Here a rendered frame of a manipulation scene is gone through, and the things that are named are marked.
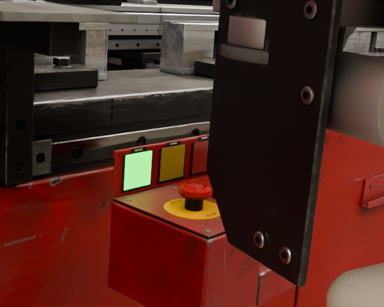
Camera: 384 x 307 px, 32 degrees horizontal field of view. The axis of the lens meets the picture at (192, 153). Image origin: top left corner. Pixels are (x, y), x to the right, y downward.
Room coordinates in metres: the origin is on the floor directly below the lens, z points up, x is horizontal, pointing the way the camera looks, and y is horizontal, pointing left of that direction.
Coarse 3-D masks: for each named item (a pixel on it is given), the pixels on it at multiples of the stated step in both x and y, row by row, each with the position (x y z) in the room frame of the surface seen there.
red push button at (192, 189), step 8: (184, 184) 0.75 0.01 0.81; (192, 184) 0.75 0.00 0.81; (200, 184) 0.76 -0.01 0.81; (184, 192) 0.74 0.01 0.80; (192, 192) 0.73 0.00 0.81; (200, 192) 0.73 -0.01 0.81; (208, 192) 0.74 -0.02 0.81; (192, 200) 0.74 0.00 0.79; (200, 200) 0.74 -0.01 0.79; (192, 208) 0.74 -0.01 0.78; (200, 208) 0.74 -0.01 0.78
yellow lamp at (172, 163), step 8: (184, 144) 0.86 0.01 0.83; (168, 152) 0.83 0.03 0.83; (176, 152) 0.84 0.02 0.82; (184, 152) 0.86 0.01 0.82; (160, 160) 0.82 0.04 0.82; (168, 160) 0.83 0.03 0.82; (176, 160) 0.84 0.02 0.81; (160, 168) 0.82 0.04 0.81; (168, 168) 0.83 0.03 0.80; (176, 168) 0.85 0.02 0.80; (160, 176) 0.82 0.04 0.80; (168, 176) 0.83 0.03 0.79; (176, 176) 0.85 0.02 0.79
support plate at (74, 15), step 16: (16, 0) 0.93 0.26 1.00; (0, 16) 0.67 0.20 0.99; (16, 16) 0.68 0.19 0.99; (32, 16) 0.69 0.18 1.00; (48, 16) 0.71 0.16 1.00; (64, 16) 0.72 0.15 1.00; (80, 16) 0.74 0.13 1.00; (96, 16) 0.76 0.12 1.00; (112, 16) 0.77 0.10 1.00; (128, 16) 0.79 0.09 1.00
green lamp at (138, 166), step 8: (144, 152) 0.80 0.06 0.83; (128, 160) 0.78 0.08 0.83; (136, 160) 0.79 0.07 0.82; (144, 160) 0.80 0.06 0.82; (128, 168) 0.78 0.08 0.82; (136, 168) 0.79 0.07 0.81; (144, 168) 0.80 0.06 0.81; (128, 176) 0.78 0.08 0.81; (136, 176) 0.79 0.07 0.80; (144, 176) 0.80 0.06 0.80; (128, 184) 0.78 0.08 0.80; (136, 184) 0.79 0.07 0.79; (144, 184) 0.80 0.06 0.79
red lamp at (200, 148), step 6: (198, 144) 0.88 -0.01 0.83; (204, 144) 0.89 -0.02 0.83; (198, 150) 0.88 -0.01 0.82; (204, 150) 0.89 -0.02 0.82; (198, 156) 0.88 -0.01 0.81; (204, 156) 0.89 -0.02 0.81; (192, 162) 0.87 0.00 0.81; (198, 162) 0.88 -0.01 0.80; (204, 162) 0.89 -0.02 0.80; (192, 168) 0.87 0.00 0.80; (198, 168) 0.88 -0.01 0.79; (204, 168) 0.89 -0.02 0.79
